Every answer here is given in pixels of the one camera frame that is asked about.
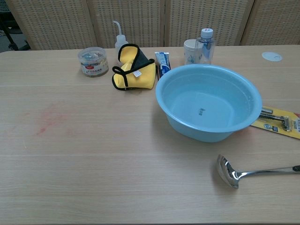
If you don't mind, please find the stainless steel ladle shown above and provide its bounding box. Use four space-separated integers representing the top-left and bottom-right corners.
216 154 300 189

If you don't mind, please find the light blue plastic basin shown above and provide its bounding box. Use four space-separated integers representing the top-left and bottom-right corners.
155 64 263 143

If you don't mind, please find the clear plastic water bottle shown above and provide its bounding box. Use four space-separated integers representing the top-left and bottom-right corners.
195 28 216 65

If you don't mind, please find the yellow black-trimmed cloth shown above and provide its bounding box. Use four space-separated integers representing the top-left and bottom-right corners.
112 44 158 91

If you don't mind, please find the blue white toothpaste tube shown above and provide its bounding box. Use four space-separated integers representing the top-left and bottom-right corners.
154 52 172 79

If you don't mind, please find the white paper cup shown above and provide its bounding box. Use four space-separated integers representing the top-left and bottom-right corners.
183 39 203 66

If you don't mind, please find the translucent squeeze wash bottle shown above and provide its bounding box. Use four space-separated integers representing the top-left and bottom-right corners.
112 20 129 53

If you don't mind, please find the clear jar of binder clips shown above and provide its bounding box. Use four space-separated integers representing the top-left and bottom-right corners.
77 46 110 77

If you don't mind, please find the wooden rattan folding screen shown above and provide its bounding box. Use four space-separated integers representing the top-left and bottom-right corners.
4 0 300 51

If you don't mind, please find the yellow carded razor package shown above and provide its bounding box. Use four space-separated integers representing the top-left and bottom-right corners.
250 105 300 140

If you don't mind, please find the white round table disc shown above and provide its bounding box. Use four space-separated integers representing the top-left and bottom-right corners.
262 51 283 62

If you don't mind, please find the black tripod stand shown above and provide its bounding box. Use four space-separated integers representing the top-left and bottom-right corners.
0 11 30 51

